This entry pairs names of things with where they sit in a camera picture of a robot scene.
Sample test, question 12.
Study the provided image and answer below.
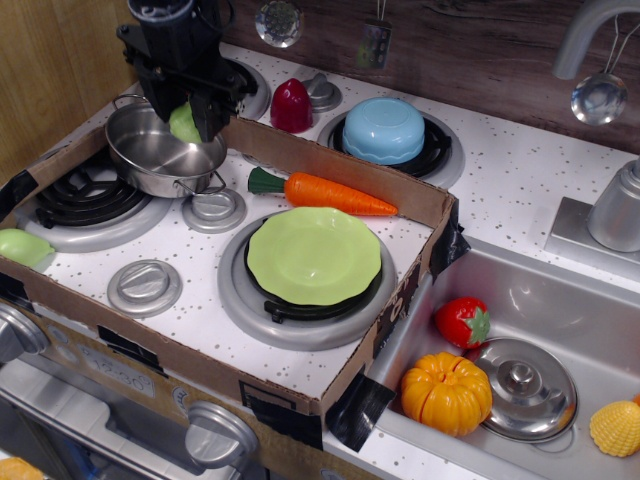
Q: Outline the green toy broccoli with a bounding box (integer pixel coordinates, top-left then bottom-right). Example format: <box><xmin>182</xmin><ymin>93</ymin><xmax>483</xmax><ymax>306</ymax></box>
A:
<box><xmin>169</xmin><ymin>102</ymin><xmax>202</xmax><ymax>144</ymax></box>

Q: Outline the front left stove burner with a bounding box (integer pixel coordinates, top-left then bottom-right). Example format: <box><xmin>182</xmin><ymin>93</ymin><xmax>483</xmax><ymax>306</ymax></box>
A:
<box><xmin>15</xmin><ymin>147</ymin><xmax>172</xmax><ymax>253</ymax></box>

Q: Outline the hanging steel skimmer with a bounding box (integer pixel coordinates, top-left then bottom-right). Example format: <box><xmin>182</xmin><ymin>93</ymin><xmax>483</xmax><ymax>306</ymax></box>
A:
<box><xmin>255</xmin><ymin>0</ymin><xmax>304</xmax><ymax>49</ymax></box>

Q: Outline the orange toy pumpkin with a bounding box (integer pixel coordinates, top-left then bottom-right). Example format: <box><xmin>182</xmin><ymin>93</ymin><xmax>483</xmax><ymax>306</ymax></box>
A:
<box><xmin>401</xmin><ymin>352</ymin><xmax>493</xmax><ymax>437</ymax></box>

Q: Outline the yellow toy corn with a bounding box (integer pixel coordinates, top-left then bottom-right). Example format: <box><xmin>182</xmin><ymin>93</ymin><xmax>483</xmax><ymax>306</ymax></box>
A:
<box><xmin>589</xmin><ymin>400</ymin><xmax>639</xmax><ymax>458</ymax></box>

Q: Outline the silver oven knob left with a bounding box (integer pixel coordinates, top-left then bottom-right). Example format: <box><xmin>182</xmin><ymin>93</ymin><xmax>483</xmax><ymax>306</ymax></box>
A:
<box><xmin>0</xmin><ymin>304</ymin><xmax>50</xmax><ymax>364</ymax></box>

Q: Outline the hanging purple spatula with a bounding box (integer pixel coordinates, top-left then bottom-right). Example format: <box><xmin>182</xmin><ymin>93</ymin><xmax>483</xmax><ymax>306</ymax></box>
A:
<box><xmin>355</xmin><ymin>0</ymin><xmax>392</xmax><ymax>70</ymax></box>

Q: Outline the steel sink basin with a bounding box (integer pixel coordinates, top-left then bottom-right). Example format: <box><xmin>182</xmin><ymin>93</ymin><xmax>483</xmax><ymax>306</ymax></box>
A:
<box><xmin>370</xmin><ymin>241</ymin><xmax>639</xmax><ymax>479</ymax></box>

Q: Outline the silver stove knob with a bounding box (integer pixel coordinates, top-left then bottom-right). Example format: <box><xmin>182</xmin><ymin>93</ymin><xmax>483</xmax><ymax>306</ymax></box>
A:
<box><xmin>182</xmin><ymin>188</ymin><xmax>247</xmax><ymax>234</ymax></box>
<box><xmin>107</xmin><ymin>259</ymin><xmax>183</xmax><ymax>318</ymax></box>
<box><xmin>302</xmin><ymin>73</ymin><xmax>342</xmax><ymax>113</ymax></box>

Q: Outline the steel pot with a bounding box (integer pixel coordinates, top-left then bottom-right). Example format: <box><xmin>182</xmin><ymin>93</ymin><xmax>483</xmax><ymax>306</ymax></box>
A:
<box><xmin>104</xmin><ymin>94</ymin><xmax>227</xmax><ymax>198</ymax></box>

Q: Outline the cardboard fence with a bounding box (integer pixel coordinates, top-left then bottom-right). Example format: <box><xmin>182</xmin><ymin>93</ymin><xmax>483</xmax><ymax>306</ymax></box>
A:
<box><xmin>1</xmin><ymin>119</ymin><xmax>464</xmax><ymax>445</ymax></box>

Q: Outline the hanging steel ladle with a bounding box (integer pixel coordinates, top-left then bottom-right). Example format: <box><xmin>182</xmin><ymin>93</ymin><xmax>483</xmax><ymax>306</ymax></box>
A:
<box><xmin>571</xmin><ymin>16</ymin><xmax>639</xmax><ymax>126</ymax></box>

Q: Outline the silver stove knob middle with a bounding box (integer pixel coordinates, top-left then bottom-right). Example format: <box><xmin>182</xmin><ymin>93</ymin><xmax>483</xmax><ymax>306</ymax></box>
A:
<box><xmin>182</xmin><ymin>188</ymin><xmax>247</xmax><ymax>234</ymax></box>

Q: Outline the back left stove burner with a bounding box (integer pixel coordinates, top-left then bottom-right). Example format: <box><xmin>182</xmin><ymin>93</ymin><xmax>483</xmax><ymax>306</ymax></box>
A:
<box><xmin>226</xmin><ymin>59</ymin><xmax>271</xmax><ymax>121</ymax></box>

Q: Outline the silver faucet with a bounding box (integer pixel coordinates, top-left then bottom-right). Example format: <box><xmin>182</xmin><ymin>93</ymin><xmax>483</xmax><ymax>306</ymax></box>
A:
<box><xmin>544</xmin><ymin>1</ymin><xmax>639</xmax><ymax>281</ymax></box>

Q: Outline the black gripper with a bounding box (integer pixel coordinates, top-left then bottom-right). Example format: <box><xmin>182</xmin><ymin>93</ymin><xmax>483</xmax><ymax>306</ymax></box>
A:
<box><xmin>116</xmin><ymin>9</ymin><xmax>247</xmax><ymax>142</ymax></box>

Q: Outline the silver oven knob right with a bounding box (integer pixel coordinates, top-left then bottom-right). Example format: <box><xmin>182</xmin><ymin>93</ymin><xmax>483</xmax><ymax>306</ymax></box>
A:
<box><xmin>184</xmin><ymin>401</ymin><xmax>259</xmax><ymax>469</ymax></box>

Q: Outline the green plastic plate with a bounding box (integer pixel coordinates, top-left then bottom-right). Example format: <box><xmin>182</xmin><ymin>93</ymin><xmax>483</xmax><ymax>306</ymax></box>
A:
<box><xmin>246</xmin><ymin>207</ymin><xmax>382</xmax><ymax>306</ymax></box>

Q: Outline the light blue plastic bowl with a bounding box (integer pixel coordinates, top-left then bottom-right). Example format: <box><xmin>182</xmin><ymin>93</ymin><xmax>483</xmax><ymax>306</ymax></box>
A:
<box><xmin>342</xmin><ymin>97</ymin><xmax>426</xmax><ymax>166</ymax></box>

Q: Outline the steel pot lid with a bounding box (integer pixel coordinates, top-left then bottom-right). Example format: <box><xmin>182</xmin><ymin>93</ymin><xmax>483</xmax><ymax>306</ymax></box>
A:
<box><xmin>465</xmin><ymin>337</ymin><xmax>579</xmax><ymax>443</ymax></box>

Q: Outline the silver stove knob back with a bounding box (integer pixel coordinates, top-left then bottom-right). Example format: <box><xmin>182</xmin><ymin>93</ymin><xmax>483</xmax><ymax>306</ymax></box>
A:
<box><xmin>302</xmin><ymin>73</ymin><xmax>342</xmax><ymax>113</ymax></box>

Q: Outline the orange toy carrot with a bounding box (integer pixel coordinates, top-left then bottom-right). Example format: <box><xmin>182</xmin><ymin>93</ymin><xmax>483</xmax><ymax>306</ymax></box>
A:
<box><xmin>247</xmin><ymin>167</ymin><xmax>398</xmax><ymax>216</ymax></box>

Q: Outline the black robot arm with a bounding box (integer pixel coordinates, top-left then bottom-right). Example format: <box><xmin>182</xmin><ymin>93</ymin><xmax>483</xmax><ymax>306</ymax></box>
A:
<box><xmin>116</xmin><ymin>0</ymin><xmax>247</xmax><ymax>142</ymax></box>

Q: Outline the silver stove knob front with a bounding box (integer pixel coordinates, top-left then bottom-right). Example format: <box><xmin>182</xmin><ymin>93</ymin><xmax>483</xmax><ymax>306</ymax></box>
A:
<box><xmin>107</xmin><ymin>259</ymin><xmax>183</xmax><ymax>318</ymax></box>

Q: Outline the front right stove burner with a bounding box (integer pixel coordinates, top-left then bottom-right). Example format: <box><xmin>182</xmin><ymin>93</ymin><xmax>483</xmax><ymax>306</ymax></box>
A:
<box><xmin>217</xmin><ymin>217</ymin><xmax>397</xmax><ymax>351</ymax></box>

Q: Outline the red toy strawberry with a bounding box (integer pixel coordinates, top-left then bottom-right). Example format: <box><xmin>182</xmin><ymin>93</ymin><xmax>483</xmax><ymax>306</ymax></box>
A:
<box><xmin>434</xmin><ymin>297</ymin><xmax>490</xmax><ymax>349</ymax></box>

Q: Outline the silver oven knob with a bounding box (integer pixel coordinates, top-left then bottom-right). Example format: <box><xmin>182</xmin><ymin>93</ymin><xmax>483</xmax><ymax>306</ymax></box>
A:
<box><xmin>184</xmin><ymin>401</ymin><xmax>259</xmax><ymax>469</ymax></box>
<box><xmin>0</xmin><ymin>304</ymin><xmax>50</xmax><ymax>364</ymax></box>

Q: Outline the light green toy vegetable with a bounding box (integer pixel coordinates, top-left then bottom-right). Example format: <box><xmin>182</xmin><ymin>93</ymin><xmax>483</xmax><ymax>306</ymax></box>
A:
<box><xmin>0</xmin><ymin>228</ymin><xmax>55</xmax><ymax>267</ymax></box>

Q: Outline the dark red toy pepper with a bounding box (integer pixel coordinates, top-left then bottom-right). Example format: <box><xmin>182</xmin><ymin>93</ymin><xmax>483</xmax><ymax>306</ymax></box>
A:
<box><xmin>270</xmin><ymin>78</ymin><xmax>313</xmax><ymax>134</ymax></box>

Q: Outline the yellow toy bottom left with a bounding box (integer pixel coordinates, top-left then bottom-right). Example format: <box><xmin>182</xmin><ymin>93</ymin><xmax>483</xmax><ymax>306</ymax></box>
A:
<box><xmin>0</xmin><ymin>457</ymin><xmax>45</xmax><ymax>480</ymax></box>

